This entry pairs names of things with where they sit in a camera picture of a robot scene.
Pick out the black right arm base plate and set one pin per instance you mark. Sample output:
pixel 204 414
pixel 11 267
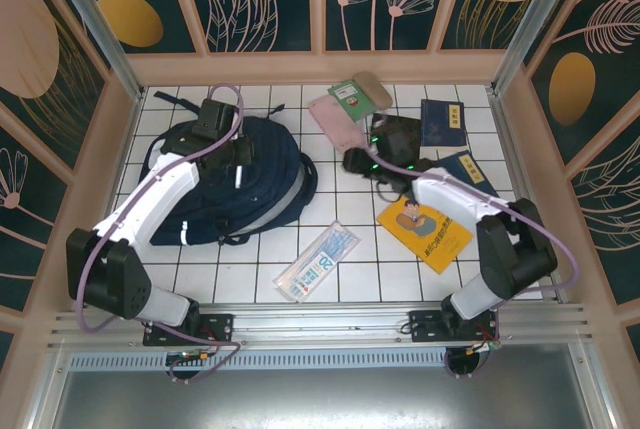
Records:
pixel 422 329

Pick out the navy blue backpack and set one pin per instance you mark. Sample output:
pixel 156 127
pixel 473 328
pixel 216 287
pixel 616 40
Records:
pixel 280 174

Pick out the aluminium corner post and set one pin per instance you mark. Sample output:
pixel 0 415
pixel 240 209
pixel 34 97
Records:
pixel 100 29
pixel 531 24

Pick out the navy book with yellow label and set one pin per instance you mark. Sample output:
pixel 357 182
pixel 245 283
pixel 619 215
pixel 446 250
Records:
pixel 442 124

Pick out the aluminium rail frame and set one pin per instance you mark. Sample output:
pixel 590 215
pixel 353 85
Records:
pixel 320 319

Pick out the beige glasses case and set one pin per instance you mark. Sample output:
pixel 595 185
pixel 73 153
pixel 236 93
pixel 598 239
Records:
pixel 375 89

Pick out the dark brown book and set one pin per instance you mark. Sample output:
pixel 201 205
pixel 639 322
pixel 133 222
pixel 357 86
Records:
pixel 411 124

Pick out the aluminium side rail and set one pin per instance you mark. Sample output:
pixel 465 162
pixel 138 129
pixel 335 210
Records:
pixel 506 124

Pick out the grey metal sheet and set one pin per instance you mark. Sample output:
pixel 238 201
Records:
pixel 320 399

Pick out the yellow cartoon cover book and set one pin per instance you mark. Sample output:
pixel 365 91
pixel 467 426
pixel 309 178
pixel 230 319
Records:
pixel 440 244

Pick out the green notebook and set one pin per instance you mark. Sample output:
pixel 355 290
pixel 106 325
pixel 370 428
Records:
pixel 352 99

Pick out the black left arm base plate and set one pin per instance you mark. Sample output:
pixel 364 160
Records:
pixel 220 324

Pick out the navy book with white label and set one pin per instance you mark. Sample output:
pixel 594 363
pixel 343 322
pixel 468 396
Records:
pixel 465 169

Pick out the pink pencil case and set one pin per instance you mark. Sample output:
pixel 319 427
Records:
pixel 332 121

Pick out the clear pack of blue pens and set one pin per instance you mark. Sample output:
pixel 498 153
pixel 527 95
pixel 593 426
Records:
pixel 315 264

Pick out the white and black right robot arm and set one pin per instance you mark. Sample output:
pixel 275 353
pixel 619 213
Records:
pixel 450 194

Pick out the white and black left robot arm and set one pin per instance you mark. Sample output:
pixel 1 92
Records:
pixel 150 199

